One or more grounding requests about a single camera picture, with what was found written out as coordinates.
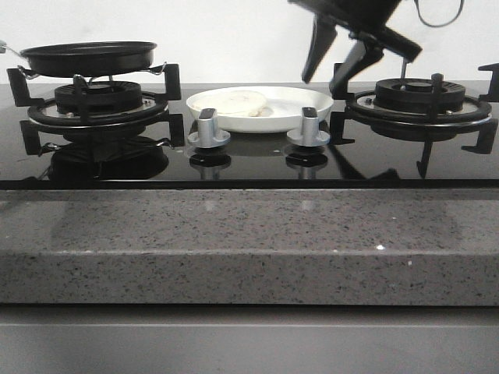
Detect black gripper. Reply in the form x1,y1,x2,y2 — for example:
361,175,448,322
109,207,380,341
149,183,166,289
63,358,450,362
291,0,422,94

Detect fried egg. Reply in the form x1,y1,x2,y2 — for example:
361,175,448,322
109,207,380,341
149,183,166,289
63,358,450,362
188,89,267,117

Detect black frying pan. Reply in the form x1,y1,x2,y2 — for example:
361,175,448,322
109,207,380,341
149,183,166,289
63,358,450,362
19,41,157,78

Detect right black gas burner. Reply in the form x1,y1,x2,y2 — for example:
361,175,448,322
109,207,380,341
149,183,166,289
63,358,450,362
373,78,465,114

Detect black gas burner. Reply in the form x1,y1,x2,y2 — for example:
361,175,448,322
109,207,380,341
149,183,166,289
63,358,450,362
373,78,465,114
55,81,142,115

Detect right silver stove knob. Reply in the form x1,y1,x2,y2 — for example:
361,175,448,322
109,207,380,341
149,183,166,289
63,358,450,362
286,107,331,147

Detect silver stove knob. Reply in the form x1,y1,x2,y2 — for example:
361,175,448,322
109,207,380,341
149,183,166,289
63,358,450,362
188,108,231,149
286,107,331,147

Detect black glass cooktop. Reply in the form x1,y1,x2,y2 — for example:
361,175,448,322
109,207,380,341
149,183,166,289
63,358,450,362
1,85,498,190

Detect left silver stove knob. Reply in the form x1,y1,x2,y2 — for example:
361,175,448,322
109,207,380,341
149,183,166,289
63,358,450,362
188,108,231,149

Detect left black gas burner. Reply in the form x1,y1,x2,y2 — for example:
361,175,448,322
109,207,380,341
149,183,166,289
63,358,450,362
55,81,142,115

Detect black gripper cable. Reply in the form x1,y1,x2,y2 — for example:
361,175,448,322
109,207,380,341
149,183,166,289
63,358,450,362
413,0,465,28

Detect wire pan support ring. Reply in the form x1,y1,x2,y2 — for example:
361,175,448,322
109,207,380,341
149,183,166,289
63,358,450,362
17,62,169,86

